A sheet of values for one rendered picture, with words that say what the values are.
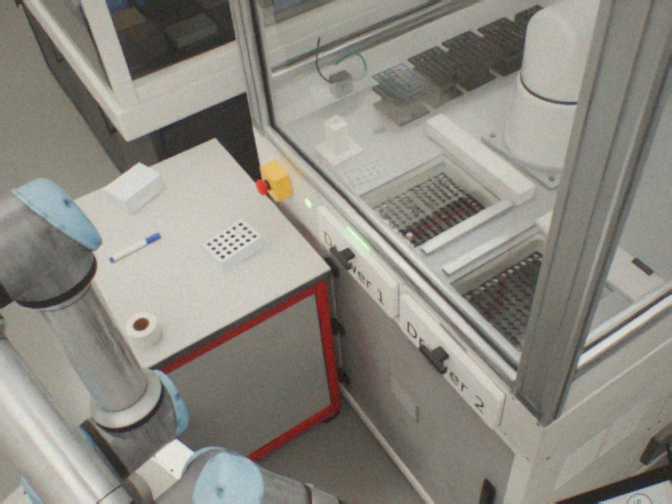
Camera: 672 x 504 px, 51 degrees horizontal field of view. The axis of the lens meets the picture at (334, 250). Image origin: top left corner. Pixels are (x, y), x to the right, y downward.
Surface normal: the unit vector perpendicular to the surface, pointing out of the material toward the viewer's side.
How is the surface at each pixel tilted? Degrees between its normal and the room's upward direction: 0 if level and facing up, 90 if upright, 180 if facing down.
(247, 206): 0
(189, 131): 90
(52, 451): 28
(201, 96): 90
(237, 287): 0
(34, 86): 0
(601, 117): 90
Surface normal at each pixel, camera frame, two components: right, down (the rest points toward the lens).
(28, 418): 0.32, -0.40
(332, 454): -0.07, -0.67
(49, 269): 0.64, 0.48
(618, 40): -0.84, 0.44
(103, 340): 0.83, 0.29
